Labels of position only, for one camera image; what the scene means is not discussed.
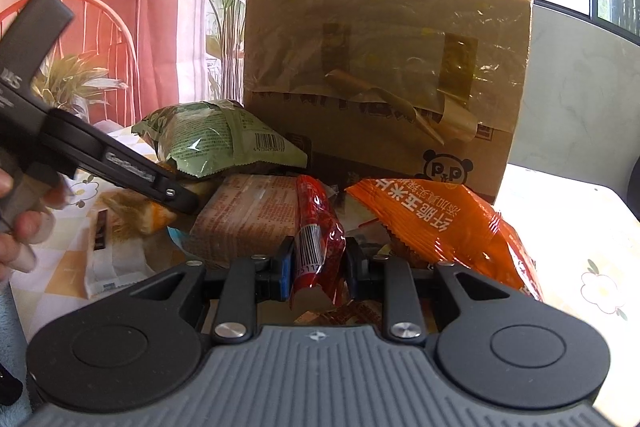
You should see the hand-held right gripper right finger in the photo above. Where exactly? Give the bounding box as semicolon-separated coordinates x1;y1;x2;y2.
344;237;511;344

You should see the clear brown cake pack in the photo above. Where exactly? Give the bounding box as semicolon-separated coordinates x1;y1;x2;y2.
181;173;303;265

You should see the person's left hand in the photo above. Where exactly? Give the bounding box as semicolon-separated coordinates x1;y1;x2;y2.
0;168;71;281

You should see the long red snack packet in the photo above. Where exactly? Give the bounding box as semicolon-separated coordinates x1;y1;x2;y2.
290;174;347;308

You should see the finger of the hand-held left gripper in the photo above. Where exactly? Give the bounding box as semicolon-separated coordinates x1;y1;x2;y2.
152;174;201;215

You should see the printed backdrop cloth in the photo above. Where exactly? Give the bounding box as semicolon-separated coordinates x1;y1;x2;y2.
0;0;286;132

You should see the white snack packet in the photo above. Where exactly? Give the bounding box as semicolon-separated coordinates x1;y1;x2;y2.
82;207;151;298

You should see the brown cardboard box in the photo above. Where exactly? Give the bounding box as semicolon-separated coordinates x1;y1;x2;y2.
242;0;533;208

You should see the green snack bag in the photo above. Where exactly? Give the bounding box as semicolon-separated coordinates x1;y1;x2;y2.
131;99;308;180

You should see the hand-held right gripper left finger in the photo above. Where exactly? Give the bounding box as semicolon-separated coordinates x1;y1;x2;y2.
129;237;296;344

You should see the yellow snack packet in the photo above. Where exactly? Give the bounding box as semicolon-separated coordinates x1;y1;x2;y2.
102;192;178;235

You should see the orange snack bag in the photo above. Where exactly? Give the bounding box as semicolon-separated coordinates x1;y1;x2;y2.
345;178;543;303

